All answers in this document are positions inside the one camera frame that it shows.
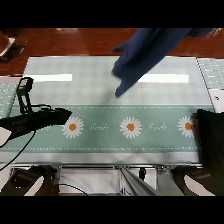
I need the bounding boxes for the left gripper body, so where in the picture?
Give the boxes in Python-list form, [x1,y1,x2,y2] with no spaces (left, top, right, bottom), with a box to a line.
[39,107,73,130]

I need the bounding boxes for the blue shirt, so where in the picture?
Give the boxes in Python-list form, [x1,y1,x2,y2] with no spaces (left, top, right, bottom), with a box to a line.
[111,27,216,99]

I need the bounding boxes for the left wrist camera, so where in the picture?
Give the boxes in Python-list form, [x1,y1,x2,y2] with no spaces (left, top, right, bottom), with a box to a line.
[15,76,35,116]

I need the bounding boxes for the silver frame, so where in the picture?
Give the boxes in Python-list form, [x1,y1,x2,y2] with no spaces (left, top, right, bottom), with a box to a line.
[9,162,205,197]

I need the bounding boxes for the black cable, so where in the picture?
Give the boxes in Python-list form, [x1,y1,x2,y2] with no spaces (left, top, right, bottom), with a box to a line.
[55,182,90,197]
[0,129,38,173]

